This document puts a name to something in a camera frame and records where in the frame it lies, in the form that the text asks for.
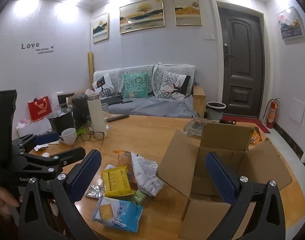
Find white wall panel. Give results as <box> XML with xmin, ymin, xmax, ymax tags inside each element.
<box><xmin>289</xmin><ymin>97</ymin><xmax>305</xmax><ymax>124</ymax></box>

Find white thermos bottle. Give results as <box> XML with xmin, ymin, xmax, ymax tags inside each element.
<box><xmin>87</xmin><ymin>93</ymin><xmax>108</xmax><ymax>137</ymax></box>

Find small framed landscape painting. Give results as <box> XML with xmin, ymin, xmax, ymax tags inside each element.
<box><xmin>93</xmin><ymin>13</ymin><xmax>110</xmax><ymax>43</ymax></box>

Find yellow snack packet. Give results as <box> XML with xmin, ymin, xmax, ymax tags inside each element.
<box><xmin>101</xmin><ymin>165</ymin><xmax>134</xmax><ymax>197</ymax></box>

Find red fire extinguisher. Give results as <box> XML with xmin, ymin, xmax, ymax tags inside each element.
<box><xmin>266</xmin><ymin>98</ymin><xmax>280</xmax><ymax>129</ymax></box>

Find dark brown door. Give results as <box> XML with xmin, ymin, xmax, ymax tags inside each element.
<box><xmin>216</xmin><ymin>1</ymin><xmax>265</xmax><ymax>119</ymax></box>

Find white pillow with red patch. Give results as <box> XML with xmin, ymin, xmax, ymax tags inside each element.
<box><xmin>93</xmin><ymin>73</ymin><xmax>115</xmax><ymax>98</ymax></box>

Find white mug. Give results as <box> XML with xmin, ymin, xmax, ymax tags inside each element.
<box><xmin>59</xmin><ymin>127</ymin><xmax>78</xmax><ymax>147</ymax></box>

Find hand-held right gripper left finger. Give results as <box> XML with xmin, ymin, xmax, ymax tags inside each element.
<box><xmin>18</xmin><ymin>149</ymin><xmax>102</xmax><ymax>240</ymax></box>

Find black remote control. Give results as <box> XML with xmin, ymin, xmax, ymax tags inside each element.
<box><xmin>106</xmin><ymin>114</ymin><xmax>130</xmax><ymax>122</ymax></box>

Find grey sofa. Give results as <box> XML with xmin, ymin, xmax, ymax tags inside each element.
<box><xmin>93</xmin><ymin>64</ymin><xmax>196</xmax><ymax>119</ymax></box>

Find grey trash bin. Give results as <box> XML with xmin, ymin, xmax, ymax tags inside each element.
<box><xmin>206</xmin><ymin>102</ymin><xmax>226</xmax><ymax>121</ymax></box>

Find brown cardboard box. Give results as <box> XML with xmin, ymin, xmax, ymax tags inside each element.
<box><xmin>156</xmin><ymin>122</ymin><xmax>293</xmax><ymax>233</ymax></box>

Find medium framed golden painting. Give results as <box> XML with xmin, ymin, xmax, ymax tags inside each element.
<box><xmin>172</xmin><ymin>0</ymin><xmax>202</xmax><ymax>26</ymax></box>

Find white storage box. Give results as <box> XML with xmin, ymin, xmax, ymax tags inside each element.
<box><xmin>16</xmin><ymin>119</ymin><xmax>52</xmax><ymax>137</ymax></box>

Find black canister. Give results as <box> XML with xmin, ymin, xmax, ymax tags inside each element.
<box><xmin>71</xmin><ymin>93</ymin><xmax>90</xmax><ymax>130</ymax></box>

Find black angled appliance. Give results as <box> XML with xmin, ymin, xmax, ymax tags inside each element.
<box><xmin>58</xmin><ymin>92</ymin><xmax>75</xmax><ymax>105</ymax></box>

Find rolled yellow mat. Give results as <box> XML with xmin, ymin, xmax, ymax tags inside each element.
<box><xmin>87</xmin><ymin>51</ymin><xmax>95</xmax><ymax>87</ymax></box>

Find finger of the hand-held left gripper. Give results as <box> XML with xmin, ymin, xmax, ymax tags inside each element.
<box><xmin>11</xmin><ymin>132</ymin><xmax>60</xmax><ymax>153</ymax></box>
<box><xmin>19</xmin><ymin>147</ymin><xmax>86</xmax><ymax>179</ymax></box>

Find green snack packet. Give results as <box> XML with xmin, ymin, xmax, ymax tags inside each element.
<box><xmin>123</xmin><ymin>190</ymin><xmax>148</xmax><ymax>205</ymax></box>

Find person's left forearm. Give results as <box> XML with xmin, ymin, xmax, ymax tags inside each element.
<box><xmin>0</xmin><ymin>205</ymin><xmax>20</xmax><ymax>240</ymax></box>

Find dark-framed eyeglasses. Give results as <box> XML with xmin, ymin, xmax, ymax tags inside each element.
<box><xmin>79</xmin><ymin>131</ymin><xmax>105</xmax><ymax>142</ymax></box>

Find teal tree-print pillow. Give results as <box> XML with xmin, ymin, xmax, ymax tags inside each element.
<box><xmin>124</xmin><ymin>72</ymin><xmax>148</xmax><ymax>99</ymax></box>

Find person's left hand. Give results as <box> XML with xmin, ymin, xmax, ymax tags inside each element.
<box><xmin>0</xmin><ymin>185</ymin><xmax>20</xmax><ymax>215</ymax></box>

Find silver snack packet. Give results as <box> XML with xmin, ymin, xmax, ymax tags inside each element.
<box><xmin>86</xmin><ymin>184</ymin><xmax>105</xmax><ymax>198</ymax></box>

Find blue and white cracker packet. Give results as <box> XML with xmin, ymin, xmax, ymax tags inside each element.
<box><xmin>92</xmin><ymin>196</ymin><xmax>143</xmax><ymax>233</ymax></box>

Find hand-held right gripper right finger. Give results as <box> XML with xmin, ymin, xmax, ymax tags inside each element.
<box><xmin>205</xmin><ymin>151</ymin><xmax>286</xmax><ymax>240</ymax></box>

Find large framed tree painting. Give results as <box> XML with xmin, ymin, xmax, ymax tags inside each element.
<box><xmin>119</xmin><ymin>0</ymin><xmax>165</xmax><ymax>34</ymax></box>

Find red gift bag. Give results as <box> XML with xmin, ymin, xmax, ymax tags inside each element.
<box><xmin>28</xmin><ymin>96</ymin><xmax>52</xmax><ymax>122</ymax></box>

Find black wall lettering decal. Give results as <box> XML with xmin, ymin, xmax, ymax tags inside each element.
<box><xmin>21</xmin><ymin>42</ymin><xmax>55</xmax><ymax>55</ymax></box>

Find wooden side table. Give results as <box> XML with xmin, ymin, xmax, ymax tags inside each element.
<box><xmin>192</xmin><ymin>85</ymin><xmax>206</xmax><ymax>118</ymax></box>

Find red door mat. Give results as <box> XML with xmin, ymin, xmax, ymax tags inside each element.
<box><xmin>222</xmin><ymin>115</ymin><xmax>271</xmax><ymax>133</ymax></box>

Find glass ashtray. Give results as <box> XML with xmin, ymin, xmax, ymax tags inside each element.
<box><xmin>184</xmin><ymin>119</ymin><xmax>210</xmax><ymax>137</ymax></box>

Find large white snack bag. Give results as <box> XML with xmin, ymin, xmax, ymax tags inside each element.
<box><xmin>131</xmin><ymin>152</ymin><xmax>164</xmax><ymax>197</ymax></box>

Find orange crinkled snack packet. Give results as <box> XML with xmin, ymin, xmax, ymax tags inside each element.
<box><xmin>250</xmin><ymin>126</ymin><xmax>261</xmax><ymax>144</ymax></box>

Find white-framed mountain painting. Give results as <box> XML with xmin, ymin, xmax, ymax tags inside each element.
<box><xmin>276</xmin><ymin>6</ymin><xmax>305</xmax><ymax>40</ymax></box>

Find white pillow with black leaves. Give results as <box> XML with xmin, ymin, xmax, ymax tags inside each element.
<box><xmin>157</xmin><ymin>71</ymin><xmax>191</xmax><ymax>100</ymax></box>

